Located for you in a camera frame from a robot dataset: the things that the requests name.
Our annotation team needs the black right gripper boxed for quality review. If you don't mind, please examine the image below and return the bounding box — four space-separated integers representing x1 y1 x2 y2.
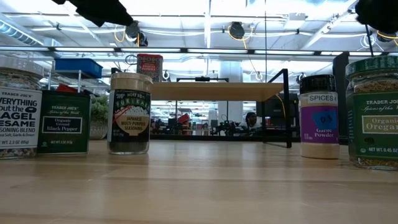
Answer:
354 0 398 35

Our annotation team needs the smoked paprika tin red lid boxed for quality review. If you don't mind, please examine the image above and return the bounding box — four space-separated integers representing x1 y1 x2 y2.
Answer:
136 53 164 83

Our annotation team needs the oregano jar green lid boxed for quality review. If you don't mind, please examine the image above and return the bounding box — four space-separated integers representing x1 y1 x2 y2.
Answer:
345 55 398 171

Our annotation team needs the black square spice tin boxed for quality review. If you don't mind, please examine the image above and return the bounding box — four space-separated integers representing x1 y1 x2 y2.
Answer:
36 90 92 156

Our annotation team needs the garlic powder bottle black lid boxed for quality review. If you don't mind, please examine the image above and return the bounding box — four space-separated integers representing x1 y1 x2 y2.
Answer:
298 74 341 160

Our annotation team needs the bagel seasoning jar white lid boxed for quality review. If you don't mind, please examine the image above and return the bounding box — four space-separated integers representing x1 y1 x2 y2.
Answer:
0 55 45 160

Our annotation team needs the blue plastic bin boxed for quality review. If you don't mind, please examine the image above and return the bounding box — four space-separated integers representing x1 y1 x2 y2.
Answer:
55 58 103 79

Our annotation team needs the metal storage rack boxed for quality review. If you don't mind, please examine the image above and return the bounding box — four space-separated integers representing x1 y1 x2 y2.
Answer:
46 58 85 94

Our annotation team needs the red plastic bin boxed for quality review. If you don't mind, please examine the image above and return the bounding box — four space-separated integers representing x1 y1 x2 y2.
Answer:
55 83 78 93

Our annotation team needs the small green potted plant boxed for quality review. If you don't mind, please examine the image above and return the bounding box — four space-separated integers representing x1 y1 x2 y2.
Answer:
89 95 112 141

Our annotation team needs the black monitor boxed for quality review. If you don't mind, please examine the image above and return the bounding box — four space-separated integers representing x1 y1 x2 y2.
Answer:
256 93 300 119

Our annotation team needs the person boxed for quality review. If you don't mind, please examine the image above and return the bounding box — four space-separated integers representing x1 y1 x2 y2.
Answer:
244 111 262 130

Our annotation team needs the ceiling cable reel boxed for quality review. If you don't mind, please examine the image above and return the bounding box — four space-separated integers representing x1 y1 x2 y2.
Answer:
124 21 149 47
376 30 398 43
228 21 246 40

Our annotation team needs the wooden shelf black metal frame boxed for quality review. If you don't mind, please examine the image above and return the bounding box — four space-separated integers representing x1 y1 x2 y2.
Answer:
111 67 293 149

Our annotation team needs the black metal table frame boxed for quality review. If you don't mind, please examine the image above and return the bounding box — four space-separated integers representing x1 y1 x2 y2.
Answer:
90 132 301 144

